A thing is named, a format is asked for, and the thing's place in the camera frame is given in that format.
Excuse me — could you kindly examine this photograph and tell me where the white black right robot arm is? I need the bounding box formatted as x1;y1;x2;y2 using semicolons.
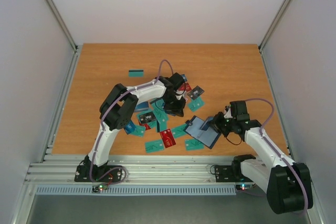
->
209;100;313;214

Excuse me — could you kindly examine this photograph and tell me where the grey slotted cable duct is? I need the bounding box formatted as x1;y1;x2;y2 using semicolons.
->
36;185;236;196

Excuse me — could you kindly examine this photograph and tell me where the teal Aion card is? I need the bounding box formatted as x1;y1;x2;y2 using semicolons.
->
187;97;205;112

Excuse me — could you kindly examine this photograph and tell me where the aluminium frame post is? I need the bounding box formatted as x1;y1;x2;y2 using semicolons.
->
259;0;308;48
30;0;79;51

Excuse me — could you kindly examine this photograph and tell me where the black vip card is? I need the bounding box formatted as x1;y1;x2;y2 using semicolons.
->
187;86;204;100
138;111;156;124

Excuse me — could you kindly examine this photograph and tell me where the teal card with magnetic stripe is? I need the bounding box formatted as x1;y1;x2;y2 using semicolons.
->
128;69;144;78

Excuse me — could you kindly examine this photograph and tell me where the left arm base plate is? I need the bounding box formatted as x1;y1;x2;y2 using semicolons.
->
74;165;125;183

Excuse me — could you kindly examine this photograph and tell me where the teal vip card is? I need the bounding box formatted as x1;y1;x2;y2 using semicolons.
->
171;124;187;138
185;139;204;151
145;140;164;153

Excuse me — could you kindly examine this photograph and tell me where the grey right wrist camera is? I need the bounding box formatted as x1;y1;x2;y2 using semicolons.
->
224;105;233;119

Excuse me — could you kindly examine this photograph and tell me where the red card centre front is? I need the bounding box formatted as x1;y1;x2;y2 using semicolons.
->
159;129;176;148

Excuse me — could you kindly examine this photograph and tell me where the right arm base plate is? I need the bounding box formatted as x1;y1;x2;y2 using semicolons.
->
214;165;253;183

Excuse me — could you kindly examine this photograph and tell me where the aluminium frame post left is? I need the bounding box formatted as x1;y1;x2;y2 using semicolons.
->
30;0;79;51

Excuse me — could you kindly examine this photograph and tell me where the teal VIP card front right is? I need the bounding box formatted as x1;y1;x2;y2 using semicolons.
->
185;139;204;151

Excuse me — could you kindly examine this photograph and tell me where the dark blue card holder wallet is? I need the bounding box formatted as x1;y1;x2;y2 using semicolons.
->
183;116;221;150

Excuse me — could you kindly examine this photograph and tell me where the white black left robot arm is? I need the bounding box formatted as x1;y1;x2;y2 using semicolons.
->
77;72;186;182

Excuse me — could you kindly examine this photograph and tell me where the aluminium frame post right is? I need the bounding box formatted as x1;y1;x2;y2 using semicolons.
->
259;0;308;48

